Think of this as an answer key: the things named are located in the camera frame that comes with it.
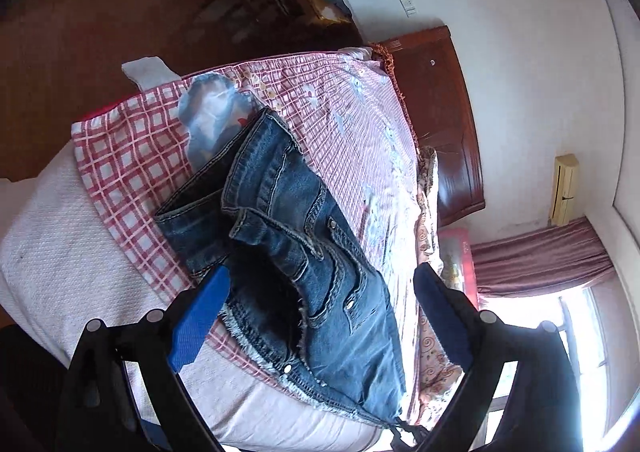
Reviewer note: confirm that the white wall switch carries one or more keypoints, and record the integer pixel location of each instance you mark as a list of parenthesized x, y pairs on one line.
[(408, 7)]

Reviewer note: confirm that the dark wooden headboard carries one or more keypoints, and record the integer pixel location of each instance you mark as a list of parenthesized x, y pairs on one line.
[(428, 79)]

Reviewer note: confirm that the red cartoon bed rail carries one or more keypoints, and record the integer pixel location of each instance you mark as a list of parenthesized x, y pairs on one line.
[(458, 272)]

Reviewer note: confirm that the maroon window curtain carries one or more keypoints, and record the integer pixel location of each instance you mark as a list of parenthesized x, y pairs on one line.
[(542, 262)]

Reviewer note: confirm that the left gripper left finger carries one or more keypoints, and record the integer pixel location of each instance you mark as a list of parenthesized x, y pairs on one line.
[(98, 411)]

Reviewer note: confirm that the blue denim pants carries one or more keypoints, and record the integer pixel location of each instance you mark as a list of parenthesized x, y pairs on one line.
[(304, 303)]

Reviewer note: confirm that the yellowed wall air conditioner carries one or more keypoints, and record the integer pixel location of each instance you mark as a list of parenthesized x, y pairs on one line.
[(565, 182)]

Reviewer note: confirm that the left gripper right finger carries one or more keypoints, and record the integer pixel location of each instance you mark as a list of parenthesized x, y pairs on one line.
[(542, 411)]

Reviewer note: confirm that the pink plaid bed sheet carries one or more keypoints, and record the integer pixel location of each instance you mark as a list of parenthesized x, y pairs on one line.
[(213, 112)]

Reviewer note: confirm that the floral swirl quilt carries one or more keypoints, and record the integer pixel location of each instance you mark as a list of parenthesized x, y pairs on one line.
[(438, 361)]

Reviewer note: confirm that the window with grey frame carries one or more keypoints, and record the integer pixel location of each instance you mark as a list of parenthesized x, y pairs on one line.
[(574, 312)]

